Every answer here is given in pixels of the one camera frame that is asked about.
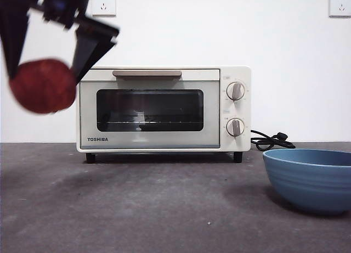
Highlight red apple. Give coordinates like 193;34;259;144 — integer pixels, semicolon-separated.
8;58;78;115

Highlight oven door with beige handle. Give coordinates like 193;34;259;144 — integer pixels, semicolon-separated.
78;69;221;149

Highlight blue ribbed bowl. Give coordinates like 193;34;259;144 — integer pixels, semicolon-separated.
262;148;351;217

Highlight white Toshiba toaster oven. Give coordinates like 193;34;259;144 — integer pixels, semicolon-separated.
76;65;252;164

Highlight beige oven knob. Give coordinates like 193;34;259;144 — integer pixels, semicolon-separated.
225;117;246;138
225;81;246;102

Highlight white wall socket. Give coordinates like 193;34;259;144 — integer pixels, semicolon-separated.
92;0;117;18
329;0;351;18

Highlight metal wire oven rack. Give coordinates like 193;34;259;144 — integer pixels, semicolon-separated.
97;120;203;126

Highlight black oven power cable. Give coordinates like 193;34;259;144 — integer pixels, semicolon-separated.
250;129;297;151

